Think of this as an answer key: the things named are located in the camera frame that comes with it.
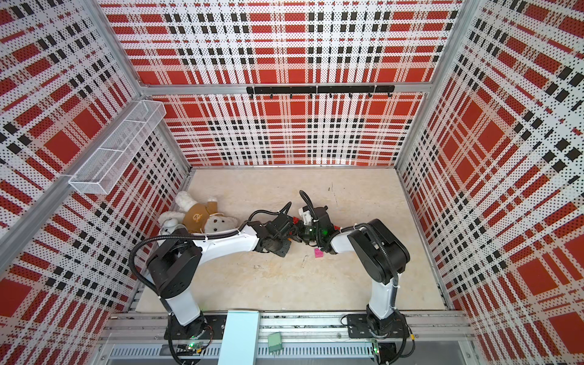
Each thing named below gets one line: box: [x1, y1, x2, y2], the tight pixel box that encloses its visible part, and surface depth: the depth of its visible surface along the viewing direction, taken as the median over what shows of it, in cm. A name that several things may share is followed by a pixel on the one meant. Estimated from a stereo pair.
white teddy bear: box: [158, 190, 239, 235], surface depth 95 cm
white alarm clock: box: [159, 216, 179, 236], surface depth 87 cm
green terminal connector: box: [267, 331, 283, 355], surface depth 72 cm
